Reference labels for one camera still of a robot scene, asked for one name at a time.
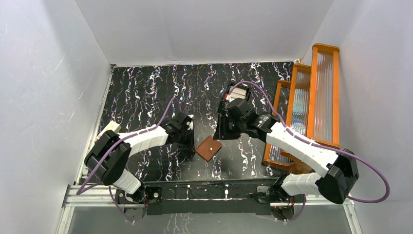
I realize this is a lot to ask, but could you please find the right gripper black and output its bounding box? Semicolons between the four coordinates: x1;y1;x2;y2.
212;113;246;140

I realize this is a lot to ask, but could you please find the brown leather card holder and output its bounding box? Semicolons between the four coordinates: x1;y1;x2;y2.
195;136;222;162

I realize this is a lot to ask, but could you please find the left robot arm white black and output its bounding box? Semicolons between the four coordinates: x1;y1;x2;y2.
84;112;194;203

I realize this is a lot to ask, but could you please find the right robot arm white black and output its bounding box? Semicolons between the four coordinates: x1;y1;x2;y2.
214;98;358;204

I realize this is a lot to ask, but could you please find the stack of cards in box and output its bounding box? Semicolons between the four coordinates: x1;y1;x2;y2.
229;87;247;99

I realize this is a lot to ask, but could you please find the black plastic card box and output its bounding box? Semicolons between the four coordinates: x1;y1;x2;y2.
224;82;251;102

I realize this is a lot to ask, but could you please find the small white green box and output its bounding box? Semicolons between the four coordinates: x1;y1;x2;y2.
96;120;122;140

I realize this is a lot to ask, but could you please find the orange wooden tiered rack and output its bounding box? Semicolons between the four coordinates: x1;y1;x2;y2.
262;43;341;176

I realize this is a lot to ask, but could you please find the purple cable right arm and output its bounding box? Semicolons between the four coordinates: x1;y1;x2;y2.
228;80;391;204

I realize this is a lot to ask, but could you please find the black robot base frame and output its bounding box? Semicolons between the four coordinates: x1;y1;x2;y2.
114;178;303;218

